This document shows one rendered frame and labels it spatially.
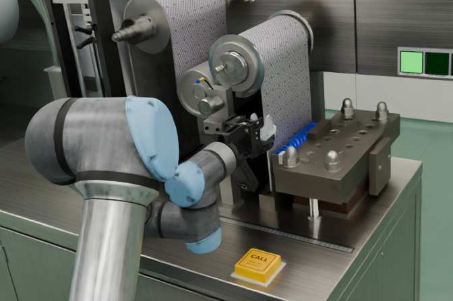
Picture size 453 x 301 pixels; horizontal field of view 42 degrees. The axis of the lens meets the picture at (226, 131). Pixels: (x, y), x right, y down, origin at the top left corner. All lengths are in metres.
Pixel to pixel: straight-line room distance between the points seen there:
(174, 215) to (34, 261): 0.66
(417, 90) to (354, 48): 2.56
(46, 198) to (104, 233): 0.90
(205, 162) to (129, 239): 0.37
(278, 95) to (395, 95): 2.81
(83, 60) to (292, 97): 0.52
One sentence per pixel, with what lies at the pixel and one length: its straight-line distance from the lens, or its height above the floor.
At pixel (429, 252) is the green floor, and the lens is 2.88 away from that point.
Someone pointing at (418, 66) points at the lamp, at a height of 1.18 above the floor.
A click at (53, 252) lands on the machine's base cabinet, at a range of 1.64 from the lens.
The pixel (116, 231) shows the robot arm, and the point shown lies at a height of 1.23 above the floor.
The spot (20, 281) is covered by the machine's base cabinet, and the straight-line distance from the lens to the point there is 1.85.
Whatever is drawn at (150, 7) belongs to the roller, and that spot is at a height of 1.38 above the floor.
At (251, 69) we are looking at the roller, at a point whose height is 1.25.
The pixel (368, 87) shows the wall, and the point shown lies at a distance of 4.20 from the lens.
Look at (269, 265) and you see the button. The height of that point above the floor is 0.92.
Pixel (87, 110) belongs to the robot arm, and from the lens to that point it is 0.82.
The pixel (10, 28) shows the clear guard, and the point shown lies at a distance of 2.09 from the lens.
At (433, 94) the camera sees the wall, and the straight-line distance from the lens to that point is 4.07.
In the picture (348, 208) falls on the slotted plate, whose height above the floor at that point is 0.92.
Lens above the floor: 1.62
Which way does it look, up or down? 22 degrees down
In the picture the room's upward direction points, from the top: 7 degrees counter-clockwise
